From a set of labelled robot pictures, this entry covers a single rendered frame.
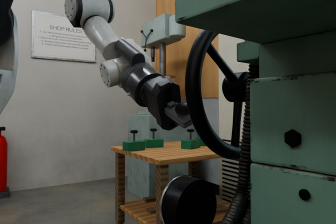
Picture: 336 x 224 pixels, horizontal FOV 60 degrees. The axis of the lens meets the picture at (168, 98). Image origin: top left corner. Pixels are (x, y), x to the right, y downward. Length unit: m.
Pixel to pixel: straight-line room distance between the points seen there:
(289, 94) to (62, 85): 2.92
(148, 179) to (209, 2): 2.25
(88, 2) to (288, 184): 0.73
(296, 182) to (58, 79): 2.93
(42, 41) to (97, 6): 2.27
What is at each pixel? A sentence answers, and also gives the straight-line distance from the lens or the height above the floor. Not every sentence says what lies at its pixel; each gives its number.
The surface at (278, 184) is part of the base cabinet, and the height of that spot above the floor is 0.69.
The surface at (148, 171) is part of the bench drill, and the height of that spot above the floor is 0.26.
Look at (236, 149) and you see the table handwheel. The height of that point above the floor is 0.69.
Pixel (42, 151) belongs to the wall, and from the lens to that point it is 3.12.
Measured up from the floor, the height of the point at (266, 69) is 0.81.
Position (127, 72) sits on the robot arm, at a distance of 0.68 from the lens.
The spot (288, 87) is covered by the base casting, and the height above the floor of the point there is 0.79.
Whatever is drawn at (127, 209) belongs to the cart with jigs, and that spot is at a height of 0.18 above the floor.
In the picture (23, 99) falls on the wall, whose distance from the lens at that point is 3.07.
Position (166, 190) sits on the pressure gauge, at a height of 0.68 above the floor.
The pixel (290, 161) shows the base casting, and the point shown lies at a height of 0.72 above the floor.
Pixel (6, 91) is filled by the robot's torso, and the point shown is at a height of 0.80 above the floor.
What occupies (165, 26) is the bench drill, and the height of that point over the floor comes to 1.46.
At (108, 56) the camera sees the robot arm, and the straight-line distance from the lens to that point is 0.81.
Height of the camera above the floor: 0.77
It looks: 2 degrees up
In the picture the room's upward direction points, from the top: straight up
